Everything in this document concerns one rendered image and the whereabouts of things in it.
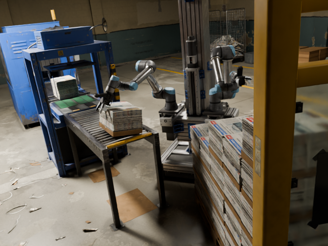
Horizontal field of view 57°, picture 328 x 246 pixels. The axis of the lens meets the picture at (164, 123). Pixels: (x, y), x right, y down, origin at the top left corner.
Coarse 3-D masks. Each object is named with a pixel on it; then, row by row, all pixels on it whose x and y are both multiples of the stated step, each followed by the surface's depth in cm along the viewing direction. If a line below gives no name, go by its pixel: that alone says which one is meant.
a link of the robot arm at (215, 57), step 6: (216, 48) 290; (210, 54) 292; (216, 54) 288; (210, 60) 292; (216, 60) 287; (216, 66) 284; (216, 72) 283; (222, 72) 284; (216, 78) 282; (222, 78) 280; (216, 84) 278; (222, 84) 277; (216, 90) 278; (222, 90) 277
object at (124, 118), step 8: (112, 112) 259; (120, 112) 262; (128, 112) 267; (136, 112) 271; (112, 120) 261; (120, 120) 263; (128, 120) 267; (136, 120) 271; (112, 128) 265; (120, 128) 265; (128, 128) 269; (136, 128) 274
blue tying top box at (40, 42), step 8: (40, 32) 337; (48, 32) 341; (56, 32) 345; (64, 32) 350; (72, 32) 354; (80, 32) 359; (88, 32) 364; (40, 40) 354; (48, 40) 343; (56, 40) 347; (64, 40) 352; (72, 40) 356; (80, 40) 361; (88, 40) 366; (40, 48) 364; (48, 48) 345
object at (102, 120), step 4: (112, 104) 286; (116, 104) 287; (120, 104) 287; (124, 104) 289; (128, 104) 289; (100, 108) 286; (100, 116) 290; (104, 116) 278; (100, 120) 291; (104, 120) 280; (104, 124) 281
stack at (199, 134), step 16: (192, 128) 269; (192, 144) 280; (208, 144) 234; (192, 160) 288; (208, 160) 232; (208, 176) 236; (224, 176) 198; (208, 192) 245; (224, 192) 203; (240, 192) 172; (208, 208) 253; (224, 208) 207; (240, 208) 175; (208, 224) 268; (224, 240) 220; (240, 240) 183
